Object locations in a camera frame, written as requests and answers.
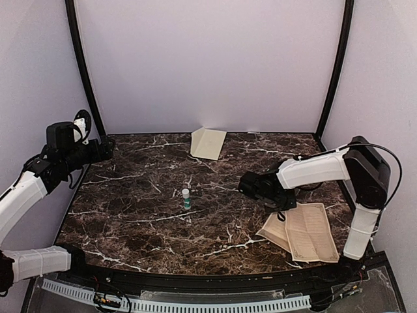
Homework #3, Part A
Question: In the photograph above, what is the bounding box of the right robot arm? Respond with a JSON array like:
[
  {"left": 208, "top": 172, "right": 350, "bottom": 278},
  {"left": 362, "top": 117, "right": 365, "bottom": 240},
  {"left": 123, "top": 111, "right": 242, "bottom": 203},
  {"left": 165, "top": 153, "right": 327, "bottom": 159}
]
[{"left": 238, "top": 136, "right": 395, "bottom": 283}]

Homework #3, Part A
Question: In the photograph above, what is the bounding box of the right black frame post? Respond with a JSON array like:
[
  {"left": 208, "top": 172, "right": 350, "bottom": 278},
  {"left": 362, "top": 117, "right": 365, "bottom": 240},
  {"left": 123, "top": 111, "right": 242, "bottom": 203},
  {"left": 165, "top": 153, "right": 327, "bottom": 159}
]
[{"left": 314, "top": 0, "right": 354, "bottom": 142}]

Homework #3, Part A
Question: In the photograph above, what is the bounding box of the green white glue stick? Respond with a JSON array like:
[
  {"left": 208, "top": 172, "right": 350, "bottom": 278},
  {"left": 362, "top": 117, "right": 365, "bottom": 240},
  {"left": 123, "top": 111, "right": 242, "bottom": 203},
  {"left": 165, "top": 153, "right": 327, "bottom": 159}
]
[{"left": 182, "top": 188, "right": 191, "bottom": 210}]

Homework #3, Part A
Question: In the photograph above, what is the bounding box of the left black frame post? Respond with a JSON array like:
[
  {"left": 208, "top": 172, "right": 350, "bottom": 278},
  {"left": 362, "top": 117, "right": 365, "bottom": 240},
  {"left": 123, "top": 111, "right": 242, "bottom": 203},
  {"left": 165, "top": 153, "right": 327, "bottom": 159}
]
[{"left": 65, "top": 0, "right": 107, "bottom": 136}]

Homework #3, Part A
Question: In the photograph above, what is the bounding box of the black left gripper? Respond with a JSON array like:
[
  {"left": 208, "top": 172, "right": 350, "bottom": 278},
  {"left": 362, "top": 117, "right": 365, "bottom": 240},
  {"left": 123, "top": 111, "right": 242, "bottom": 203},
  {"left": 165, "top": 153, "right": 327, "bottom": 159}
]
[{"left": 61, "top": 135, "right": 115, "bottom": 173}]

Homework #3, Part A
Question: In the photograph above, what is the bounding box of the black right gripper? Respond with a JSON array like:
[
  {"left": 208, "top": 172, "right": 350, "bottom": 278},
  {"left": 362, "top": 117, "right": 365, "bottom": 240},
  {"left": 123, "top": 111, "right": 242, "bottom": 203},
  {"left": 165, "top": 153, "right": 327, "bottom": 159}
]
[{"left": 259, "top": 188, "right": 297, "bottom": 213}]

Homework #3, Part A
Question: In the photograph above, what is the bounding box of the black frame post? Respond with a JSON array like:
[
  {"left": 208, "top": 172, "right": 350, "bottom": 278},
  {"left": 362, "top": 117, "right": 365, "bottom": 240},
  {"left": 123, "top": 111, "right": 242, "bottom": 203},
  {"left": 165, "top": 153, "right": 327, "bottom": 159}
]
[
  {"left": 65, "top": 0, "right": 107, "bottom": 136},
  {"left": 314, "top": 0, "right": 354, "bottom": 142}
]

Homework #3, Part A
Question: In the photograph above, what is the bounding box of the cream paper envelope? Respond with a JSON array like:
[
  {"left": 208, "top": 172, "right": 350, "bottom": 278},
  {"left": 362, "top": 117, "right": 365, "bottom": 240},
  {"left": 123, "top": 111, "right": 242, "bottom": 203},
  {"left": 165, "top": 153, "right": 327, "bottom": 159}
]
[{"left": 190, "top": 127, "right": 227, "bottom": 160}]

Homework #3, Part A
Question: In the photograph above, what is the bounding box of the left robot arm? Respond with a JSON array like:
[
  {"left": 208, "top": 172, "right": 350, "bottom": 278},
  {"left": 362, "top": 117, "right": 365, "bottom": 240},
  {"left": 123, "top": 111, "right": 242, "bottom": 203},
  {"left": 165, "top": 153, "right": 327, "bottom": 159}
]
[{"left": 1, "top": 117, "right": 115, "bottom": 297}]

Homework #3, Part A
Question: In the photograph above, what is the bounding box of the black curved front rail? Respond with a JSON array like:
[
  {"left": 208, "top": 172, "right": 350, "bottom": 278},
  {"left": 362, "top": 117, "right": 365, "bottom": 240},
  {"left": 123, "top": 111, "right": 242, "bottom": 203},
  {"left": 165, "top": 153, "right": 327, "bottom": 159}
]
[{"left": 57, "top": 257, "right": 364, "bottom": 295}]

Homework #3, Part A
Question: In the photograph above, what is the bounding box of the cream letter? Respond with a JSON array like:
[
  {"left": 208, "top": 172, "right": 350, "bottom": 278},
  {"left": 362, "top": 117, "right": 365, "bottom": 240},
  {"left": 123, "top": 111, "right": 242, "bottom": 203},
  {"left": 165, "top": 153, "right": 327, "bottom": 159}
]
[{"left": 285, "top": 203, "right": 339, "bottom": 263}]

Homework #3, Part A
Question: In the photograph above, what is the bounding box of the white slotted cable duct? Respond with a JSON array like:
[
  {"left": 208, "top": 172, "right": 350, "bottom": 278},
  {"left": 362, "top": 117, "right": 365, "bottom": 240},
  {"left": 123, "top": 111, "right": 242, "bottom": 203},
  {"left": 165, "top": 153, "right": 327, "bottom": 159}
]
[{"left": 41, "top": 278, "right": 312, "bottom": 312}]

